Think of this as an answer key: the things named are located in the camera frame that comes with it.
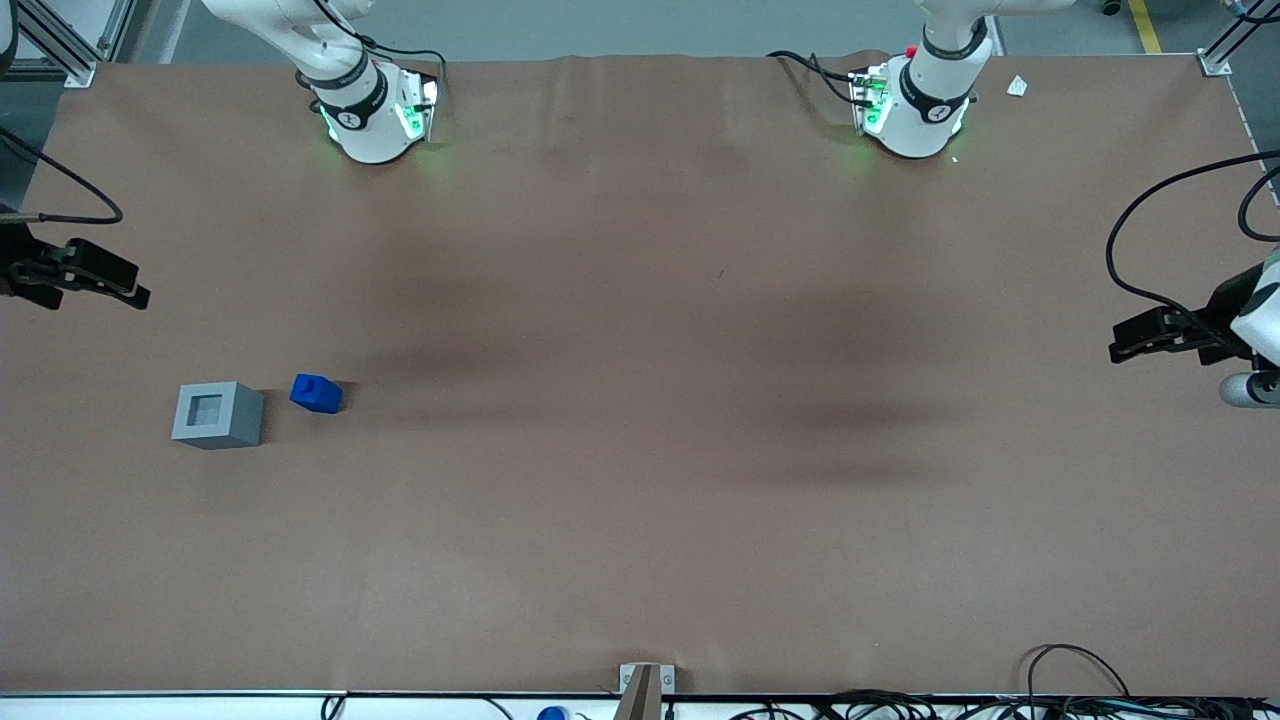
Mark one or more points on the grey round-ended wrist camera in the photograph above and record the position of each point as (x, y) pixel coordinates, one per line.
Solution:
(1245, 390)

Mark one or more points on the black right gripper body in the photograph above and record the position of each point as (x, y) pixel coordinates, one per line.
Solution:
(14, 262)

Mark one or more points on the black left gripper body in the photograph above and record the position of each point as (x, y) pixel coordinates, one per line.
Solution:
(1222, 304)

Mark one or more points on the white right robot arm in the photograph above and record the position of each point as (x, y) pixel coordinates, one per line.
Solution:
(362, 120)

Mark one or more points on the gray square hollow base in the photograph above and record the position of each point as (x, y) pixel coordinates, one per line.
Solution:
(235, 420)

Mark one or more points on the small white paper scrap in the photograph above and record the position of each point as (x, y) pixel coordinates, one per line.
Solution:
(1017, 86)

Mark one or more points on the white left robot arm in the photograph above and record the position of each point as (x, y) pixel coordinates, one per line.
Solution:
(925, 110)

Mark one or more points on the aluminium frame profile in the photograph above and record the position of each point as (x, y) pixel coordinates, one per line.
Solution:
(1222, 45)
(70, 50)

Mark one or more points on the blue round cap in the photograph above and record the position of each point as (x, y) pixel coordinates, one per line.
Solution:
(553, 713)

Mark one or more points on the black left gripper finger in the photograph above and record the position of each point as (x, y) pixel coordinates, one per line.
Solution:
(1150, 347)
(1150, 324)

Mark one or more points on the brown paper table cover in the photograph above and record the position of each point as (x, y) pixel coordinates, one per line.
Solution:
(640, 400)

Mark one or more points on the blue plastic part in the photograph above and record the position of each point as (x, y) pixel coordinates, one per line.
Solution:
(318, 395)

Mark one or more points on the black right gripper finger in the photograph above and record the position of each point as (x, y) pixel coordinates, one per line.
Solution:
(125, 294)
(104, 263)

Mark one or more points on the metal camera post bracket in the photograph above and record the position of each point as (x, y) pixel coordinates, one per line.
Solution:
(645, 690)

